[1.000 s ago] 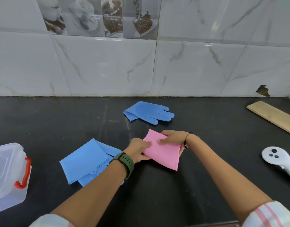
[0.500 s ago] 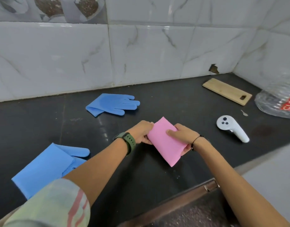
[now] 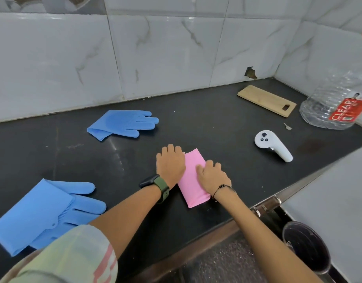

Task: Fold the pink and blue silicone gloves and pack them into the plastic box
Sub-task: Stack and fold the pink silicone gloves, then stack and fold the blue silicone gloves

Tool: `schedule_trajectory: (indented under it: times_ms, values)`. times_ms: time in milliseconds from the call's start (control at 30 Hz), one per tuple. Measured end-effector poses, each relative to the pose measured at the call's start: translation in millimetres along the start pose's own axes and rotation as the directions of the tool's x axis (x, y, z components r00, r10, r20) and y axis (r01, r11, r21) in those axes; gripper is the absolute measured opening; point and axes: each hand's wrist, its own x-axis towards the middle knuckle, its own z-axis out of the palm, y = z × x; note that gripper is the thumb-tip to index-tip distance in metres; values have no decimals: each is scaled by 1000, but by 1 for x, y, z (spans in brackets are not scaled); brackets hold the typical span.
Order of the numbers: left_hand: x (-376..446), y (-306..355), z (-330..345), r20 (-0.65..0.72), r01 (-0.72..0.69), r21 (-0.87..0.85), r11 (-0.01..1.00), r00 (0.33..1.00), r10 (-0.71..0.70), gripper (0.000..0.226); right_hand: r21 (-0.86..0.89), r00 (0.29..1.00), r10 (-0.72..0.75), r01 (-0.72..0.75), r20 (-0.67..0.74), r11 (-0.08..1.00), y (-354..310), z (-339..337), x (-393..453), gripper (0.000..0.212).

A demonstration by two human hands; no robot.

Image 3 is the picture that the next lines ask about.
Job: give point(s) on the person's right hand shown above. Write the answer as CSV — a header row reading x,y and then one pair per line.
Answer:
x,y
214,179

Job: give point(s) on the person's left hand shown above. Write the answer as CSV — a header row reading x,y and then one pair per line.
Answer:
x,y
170,165

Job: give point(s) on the person's left fingers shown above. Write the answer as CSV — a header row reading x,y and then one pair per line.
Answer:
x,y
172,148

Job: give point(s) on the person's right thumb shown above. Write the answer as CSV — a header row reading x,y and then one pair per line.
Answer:
x,y
200,171

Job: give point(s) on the pink cloth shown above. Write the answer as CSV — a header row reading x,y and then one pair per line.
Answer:
x,y
192,188

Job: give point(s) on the person's left forearm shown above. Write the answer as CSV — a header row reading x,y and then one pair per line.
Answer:
x,y
130,215

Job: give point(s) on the person's right forearm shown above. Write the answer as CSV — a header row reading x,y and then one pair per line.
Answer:
x,y
257,235

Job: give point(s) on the black smartwatch with green band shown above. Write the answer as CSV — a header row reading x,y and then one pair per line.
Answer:
x,y
160,187

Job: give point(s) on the blue silicone scrubbing glove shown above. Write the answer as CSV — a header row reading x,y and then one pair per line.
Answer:
x,y
36,215
122,123

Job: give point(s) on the white handheld controller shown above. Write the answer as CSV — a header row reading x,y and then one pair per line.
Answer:
x,y
265,139

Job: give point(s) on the chrome metal fitting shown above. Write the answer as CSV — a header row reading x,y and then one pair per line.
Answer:
x,y
266,206

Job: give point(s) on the wooden cutting board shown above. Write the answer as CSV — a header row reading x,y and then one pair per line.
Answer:
x,y
266,100

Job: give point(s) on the small metal key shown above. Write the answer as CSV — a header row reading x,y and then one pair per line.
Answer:
x,y
286,126

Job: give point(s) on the white appliance top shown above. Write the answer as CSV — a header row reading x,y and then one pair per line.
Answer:
x,y
337,203

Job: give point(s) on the clear plastic water bottle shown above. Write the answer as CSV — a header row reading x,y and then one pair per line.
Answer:
x,y
331,100

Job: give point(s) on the pale striped shirt sleeve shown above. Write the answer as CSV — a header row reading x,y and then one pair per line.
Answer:
x,y
68,259

